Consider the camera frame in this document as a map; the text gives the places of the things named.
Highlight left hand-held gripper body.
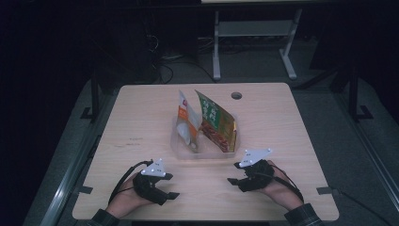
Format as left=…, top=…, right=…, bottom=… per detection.
left=132, top=157, right=169, bottom=207

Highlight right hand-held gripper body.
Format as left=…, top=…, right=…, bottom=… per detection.
left=237, top=147, right=276, bottom=193

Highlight clear plastic container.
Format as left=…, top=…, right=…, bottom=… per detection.
left=169, top=112, right=241, bottom=161

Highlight green red food packet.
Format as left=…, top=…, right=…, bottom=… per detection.
left=194, top=89, right=239, bottom=154

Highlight white orange food packet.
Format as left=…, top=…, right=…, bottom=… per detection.
left=175, top=89, right=203, bottom=154

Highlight person's left hand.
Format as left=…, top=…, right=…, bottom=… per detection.
left=105, top=181, right=152, bottom=219

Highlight black metal stand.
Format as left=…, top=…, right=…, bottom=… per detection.
left=79, top=71, right=102, bottom=123
left=345, top=65, right=375, bottom=123

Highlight white metal stand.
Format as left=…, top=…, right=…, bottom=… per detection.
left=212, top=8, right=304, bottom=81

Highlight right hand-held gripper cable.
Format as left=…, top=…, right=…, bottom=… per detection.
left=272, top=164, right=305, bottom=203

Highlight aluminium rail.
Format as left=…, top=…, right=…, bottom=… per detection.
left=352, top=123, right=399, bottom=205
left=39, top=135, right=106, bottom=226

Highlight thin black floor cable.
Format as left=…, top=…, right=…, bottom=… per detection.
left=338, top=189, right=394, bottom=226

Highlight black floor cables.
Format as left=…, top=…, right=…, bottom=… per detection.
left=145, top=31, right=218, bottom=85

